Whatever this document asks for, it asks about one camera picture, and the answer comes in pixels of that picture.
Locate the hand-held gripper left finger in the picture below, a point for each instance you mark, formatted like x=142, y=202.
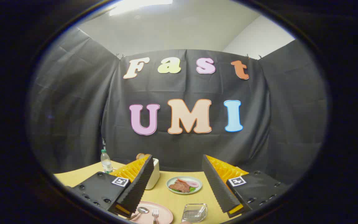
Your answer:
x=141, y=183

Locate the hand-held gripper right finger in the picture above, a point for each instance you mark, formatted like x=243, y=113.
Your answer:
x=213, y=183

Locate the cream white toaster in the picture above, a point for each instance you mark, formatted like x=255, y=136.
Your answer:
x=154, y=178

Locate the pale green plate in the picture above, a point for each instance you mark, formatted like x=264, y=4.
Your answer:
x=197, y=190

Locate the pink ham slice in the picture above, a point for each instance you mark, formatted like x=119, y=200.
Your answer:
x=193, y=184

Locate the green lettuce leaf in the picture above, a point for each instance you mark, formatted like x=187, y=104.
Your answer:
x=192, y=188

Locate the brown meat slice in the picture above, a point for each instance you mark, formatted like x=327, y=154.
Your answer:
x=180, y=187

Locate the clear glass drainer box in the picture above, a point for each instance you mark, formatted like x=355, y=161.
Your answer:
x=194, y=213

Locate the pink round plate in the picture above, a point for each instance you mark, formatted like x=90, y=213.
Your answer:
x=165, y=214

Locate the clear plastic water bottle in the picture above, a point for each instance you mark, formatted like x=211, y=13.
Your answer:
x=106, y=162

